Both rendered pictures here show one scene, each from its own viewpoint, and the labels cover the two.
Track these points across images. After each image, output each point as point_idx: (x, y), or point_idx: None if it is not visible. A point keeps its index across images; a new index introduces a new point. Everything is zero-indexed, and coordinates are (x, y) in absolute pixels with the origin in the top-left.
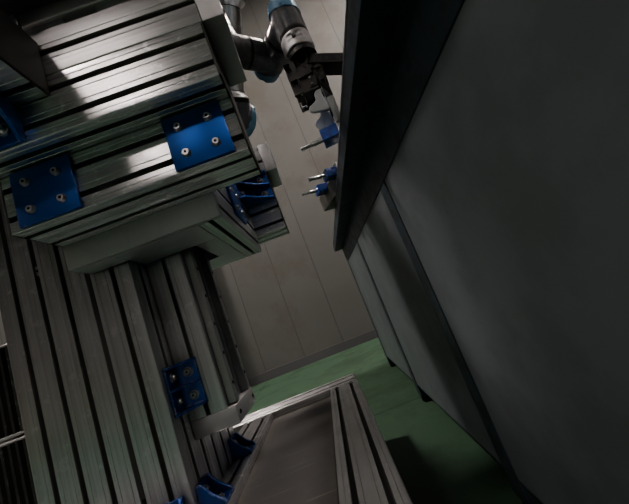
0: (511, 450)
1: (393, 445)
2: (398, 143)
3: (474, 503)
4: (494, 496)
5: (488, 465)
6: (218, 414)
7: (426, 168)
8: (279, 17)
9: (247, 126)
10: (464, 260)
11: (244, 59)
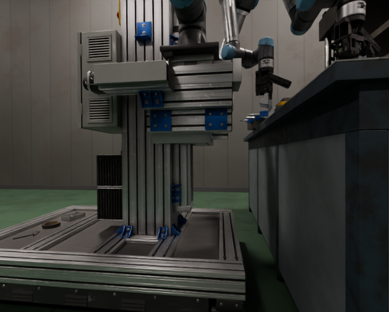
0: (280, 257)
1: None
2: (286, 142)
3: (260, 271)
4: (268, 272)
5: (272, 263)
6: (183, 207)
7: (290, 159)
8: (263, 49)
9: None
10: (289, 194)
11: None
